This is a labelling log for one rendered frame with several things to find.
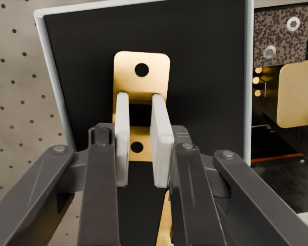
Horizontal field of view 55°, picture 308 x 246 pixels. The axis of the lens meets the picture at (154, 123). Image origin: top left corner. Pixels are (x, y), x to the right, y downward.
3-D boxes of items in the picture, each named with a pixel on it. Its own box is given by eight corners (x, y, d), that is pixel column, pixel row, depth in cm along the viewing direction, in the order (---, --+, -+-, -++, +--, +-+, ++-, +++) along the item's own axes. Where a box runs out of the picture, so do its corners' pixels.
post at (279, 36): (206, 23, 64) (306, 62, 27) (183, 26, 64) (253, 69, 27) (205, -1, 62) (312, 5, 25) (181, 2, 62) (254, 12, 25)
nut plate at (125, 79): (159, 159, 24) (161, 167, 23) (111, 158, 23) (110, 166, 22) (170, 53, 20) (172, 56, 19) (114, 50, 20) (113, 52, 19)
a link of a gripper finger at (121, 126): (127, 188, 15) (112, 188, 15) (126, 131, 22) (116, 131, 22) (129, 135, 14) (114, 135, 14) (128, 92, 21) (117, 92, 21)
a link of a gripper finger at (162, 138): (159, 137, 14) (174, 137, 14) (152, 93, 21) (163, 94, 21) (154, 188, 16) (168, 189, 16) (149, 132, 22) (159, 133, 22)
